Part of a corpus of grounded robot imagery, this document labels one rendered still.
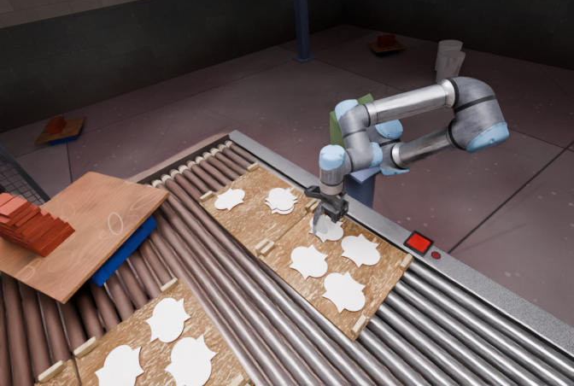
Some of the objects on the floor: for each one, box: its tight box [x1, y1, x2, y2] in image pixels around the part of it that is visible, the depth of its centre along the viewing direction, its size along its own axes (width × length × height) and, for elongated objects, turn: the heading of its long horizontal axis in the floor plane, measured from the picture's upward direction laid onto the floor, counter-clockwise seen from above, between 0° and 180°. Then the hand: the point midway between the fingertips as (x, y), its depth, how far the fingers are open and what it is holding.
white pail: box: [436, 50, 466, 83], centre depth 387 cm, size 30×30×37 cm
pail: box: [435, 40, 463, 71], centre depth 417 cm, size 30×30×37 cm
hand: (325, 222), depth 109 cm, fingers open, 14 cm apart
